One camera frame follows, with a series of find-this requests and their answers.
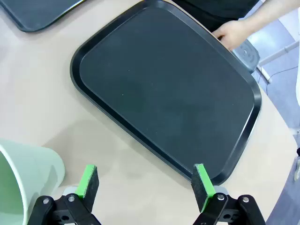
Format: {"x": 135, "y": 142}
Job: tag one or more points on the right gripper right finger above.
{"x": 202, "y": 187}

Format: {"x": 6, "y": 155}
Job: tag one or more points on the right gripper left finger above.
{"x": 87, "y": 185}

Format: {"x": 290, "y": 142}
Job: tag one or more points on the pale green cup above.
{"x": 23, "y": 175}

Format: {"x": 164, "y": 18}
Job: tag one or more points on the person's left hand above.
{"x": 233, "y": 32}

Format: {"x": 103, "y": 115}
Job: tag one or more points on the black plastic tray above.
{"x": 164, "y": 82}
{"x": 35, "y": 14}

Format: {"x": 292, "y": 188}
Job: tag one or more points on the person in black t-shirt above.
{"x": 211, "y": 11}

